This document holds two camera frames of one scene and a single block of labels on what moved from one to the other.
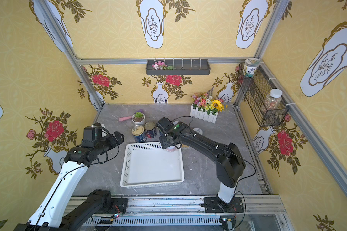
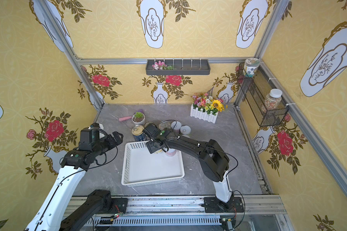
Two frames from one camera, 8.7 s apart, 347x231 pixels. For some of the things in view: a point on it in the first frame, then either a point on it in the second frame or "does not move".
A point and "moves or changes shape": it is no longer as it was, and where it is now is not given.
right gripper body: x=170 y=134 to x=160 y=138
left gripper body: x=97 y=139 does not move
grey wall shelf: x=182 y=67 does not move
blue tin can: x=139 y=134 does not move
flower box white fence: x=204 y=107 does not move
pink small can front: x=171 y=148 moves or changes shape
